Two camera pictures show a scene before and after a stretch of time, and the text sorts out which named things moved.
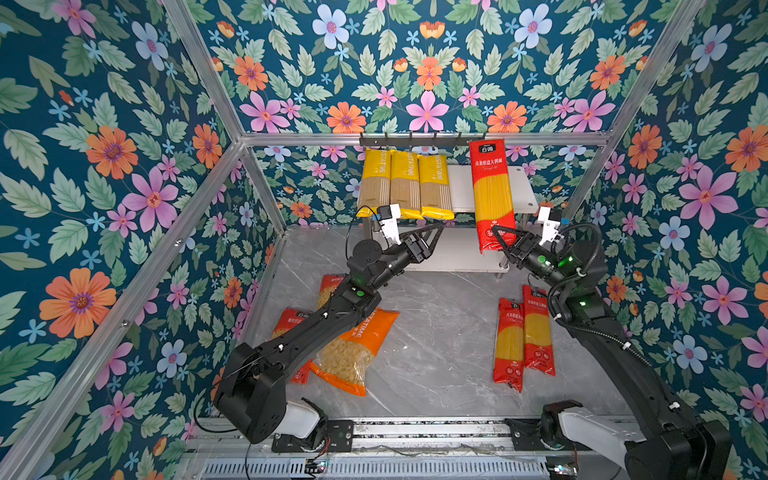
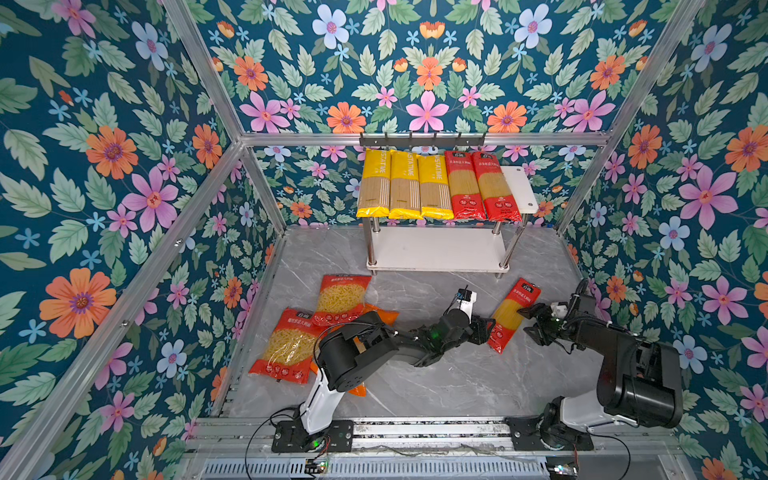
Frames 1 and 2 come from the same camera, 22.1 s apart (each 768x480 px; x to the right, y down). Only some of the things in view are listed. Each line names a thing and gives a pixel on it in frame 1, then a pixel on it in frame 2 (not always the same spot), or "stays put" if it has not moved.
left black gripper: (416, 249) -> (481, 329)
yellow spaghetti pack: (435, 194) stays put
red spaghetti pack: (491, 190) -> (465, 189)
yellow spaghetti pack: (375, 183) stays put
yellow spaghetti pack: (405, 183) stays put
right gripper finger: (513, 230) -> (532, 311)
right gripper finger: (511, 256) -> (537, 335)
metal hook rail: (419, 141) stays put
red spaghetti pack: (538, 350) -> (507, 316)
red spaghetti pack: (509, 355) -> (499, 202)
